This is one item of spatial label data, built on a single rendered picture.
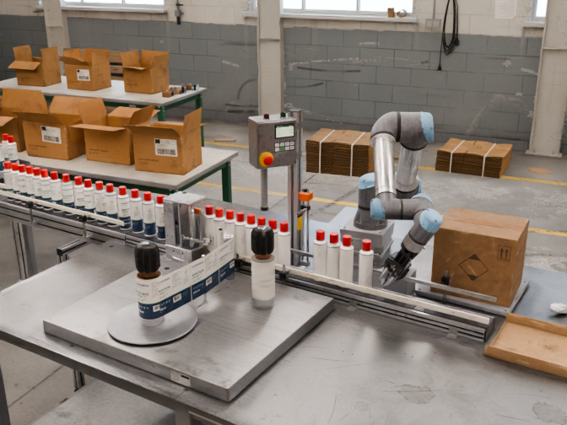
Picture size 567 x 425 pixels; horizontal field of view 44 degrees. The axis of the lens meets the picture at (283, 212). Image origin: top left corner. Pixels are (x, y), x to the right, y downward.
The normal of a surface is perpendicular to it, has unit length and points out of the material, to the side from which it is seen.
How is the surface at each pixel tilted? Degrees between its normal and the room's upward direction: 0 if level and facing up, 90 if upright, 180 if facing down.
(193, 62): 90
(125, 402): 0
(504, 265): 90
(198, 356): 0
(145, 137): 91
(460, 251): 90
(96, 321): 0
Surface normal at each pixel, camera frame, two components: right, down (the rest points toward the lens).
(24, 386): 0.00, -0.93
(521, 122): -0.41, 0.33
